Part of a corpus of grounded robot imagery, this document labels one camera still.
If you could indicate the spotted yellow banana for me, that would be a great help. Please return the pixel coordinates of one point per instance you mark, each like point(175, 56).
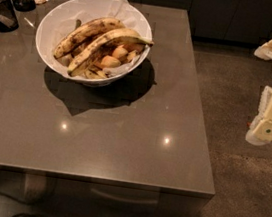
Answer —
point(102, 45)
point(86, 32)

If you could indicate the white ceramic bowl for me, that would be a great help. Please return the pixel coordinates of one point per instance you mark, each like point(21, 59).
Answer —
point(61, 21)

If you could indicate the white paper bowl liner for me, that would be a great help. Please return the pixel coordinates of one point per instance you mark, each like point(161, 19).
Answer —
point(96, 71)

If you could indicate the small orange fruit piece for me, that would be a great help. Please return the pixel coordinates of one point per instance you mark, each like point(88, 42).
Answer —
point(119, 53)

